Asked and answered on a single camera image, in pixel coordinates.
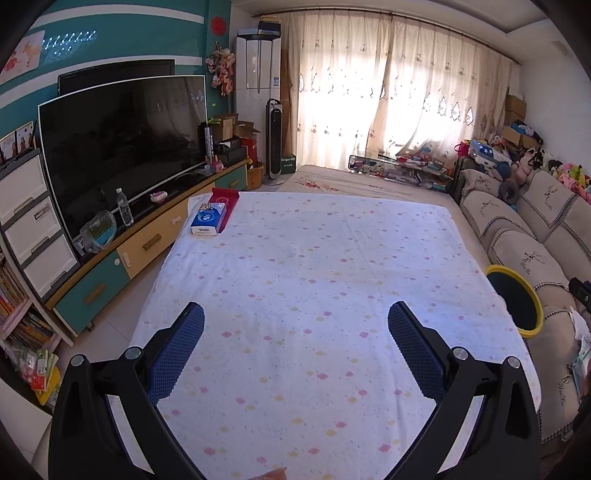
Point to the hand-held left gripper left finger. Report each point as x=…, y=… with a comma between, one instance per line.
x=178, y=355

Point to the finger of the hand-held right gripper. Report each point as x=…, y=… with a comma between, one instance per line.
x=581, y=293

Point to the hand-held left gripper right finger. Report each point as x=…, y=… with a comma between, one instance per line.
x=413, y=350

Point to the yellow-rimmed black trash bin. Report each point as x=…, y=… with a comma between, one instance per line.
x=512, y=300

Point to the white plastic bag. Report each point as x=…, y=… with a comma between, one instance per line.
x=581, y=355

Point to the beige sofa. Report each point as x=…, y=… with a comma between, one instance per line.
x=512, y=249

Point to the teal and yellow TV cabinet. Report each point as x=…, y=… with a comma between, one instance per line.
x=143, y=244

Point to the pile of plush toys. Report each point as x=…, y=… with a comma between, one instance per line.
x=563, y=170

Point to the spotted white tablecloth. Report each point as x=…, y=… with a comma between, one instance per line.
x=300, y=286

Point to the blue tissue pack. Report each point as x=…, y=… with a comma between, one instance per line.
x=207, y=219

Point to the pile of colourful packets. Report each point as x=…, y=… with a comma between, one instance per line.
x=37, y=374

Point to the clear plastic container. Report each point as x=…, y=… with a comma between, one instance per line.
x=98, y=230

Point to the clear water bottle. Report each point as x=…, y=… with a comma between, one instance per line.
x=124, y=208

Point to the small pink object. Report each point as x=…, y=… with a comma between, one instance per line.
x=158, y=196

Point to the bookshelf with books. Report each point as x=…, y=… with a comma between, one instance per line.
x=18, y=318

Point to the red flat box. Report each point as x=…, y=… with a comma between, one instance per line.
x=228, y=194

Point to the glass coffee table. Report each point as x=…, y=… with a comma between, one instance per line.
x=401, y=170

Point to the stacked cardboard boxes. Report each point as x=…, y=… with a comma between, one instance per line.
x=515, y=120

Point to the floral floor rug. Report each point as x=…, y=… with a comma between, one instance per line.
x=332, y=182

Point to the wooden bucket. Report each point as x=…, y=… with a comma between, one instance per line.
x=256, y=177

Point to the white plastic drawer unit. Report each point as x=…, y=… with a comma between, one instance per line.
x=32, y=226

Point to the black printed tube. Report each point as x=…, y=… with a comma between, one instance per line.
x=208, y=142

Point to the large curved television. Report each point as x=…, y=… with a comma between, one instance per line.
x=120, y=147

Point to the red paper bag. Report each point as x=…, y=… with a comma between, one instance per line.
x=248, y=148

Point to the small green box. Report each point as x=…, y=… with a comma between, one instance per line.
x=287, y=165

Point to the brown cardboard box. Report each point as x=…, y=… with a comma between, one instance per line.
x=225, y=128
x=245, y=129

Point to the black tower fan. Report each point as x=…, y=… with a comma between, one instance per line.
x=274, y=138

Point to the cream embroidered curtain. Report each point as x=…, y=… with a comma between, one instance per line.
x=378, y=92

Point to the framed photo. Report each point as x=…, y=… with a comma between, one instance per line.
x=18, y=141

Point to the small black television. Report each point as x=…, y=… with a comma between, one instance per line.
x=115, y=74

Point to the hanging flower decoration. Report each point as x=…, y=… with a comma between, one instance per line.
x=221, y=69

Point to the white standing air conditioner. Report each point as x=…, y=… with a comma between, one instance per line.
x=256, y=69

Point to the red round wall decoration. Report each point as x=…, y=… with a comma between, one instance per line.
x=218, y=25

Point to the pink wall poster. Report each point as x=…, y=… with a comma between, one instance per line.
x=25, y=53

